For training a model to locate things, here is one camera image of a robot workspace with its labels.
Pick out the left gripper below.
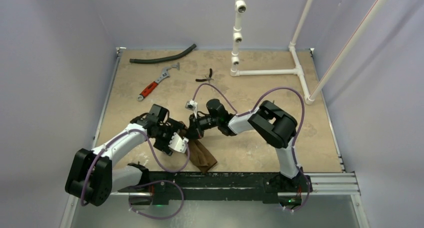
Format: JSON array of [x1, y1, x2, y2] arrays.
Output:
[[151, 119, 185, 156]]

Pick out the brown cloth napkin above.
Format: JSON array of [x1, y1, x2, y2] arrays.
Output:
[[185, 139, 218, 174]]

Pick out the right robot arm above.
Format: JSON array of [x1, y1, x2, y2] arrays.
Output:
[[185, 98, 301, 192]]

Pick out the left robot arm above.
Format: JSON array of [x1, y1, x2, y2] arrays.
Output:
[[65, 104, 190, 207]]

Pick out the black pliers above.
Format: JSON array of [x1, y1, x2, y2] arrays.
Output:
[[195, 68, 214, 83]]

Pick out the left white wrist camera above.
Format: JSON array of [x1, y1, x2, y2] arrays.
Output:
[[168, 132, 189, 154]]

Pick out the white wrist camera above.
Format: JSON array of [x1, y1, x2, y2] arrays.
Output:
[[185, 100, 198, 118], [168, 132, 189, 154]]

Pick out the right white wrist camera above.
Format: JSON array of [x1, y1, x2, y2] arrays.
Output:
[[185, 100, 198, 118]]

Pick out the red handled adjustable wrench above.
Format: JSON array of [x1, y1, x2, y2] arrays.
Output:
[[137, 62, 180, 102]]

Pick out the black rubber hose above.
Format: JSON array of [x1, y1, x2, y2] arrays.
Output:
[[129, 43, 198, 65]]

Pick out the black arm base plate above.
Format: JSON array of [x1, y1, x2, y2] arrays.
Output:
[[119, 171, 313, 206]]

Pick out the white PVC pipe frame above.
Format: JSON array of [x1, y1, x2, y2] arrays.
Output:
[[229, 0, 397, 105]]

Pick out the aluminium frame rail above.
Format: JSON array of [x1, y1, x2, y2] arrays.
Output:
[[61, 47, 370, 228]]

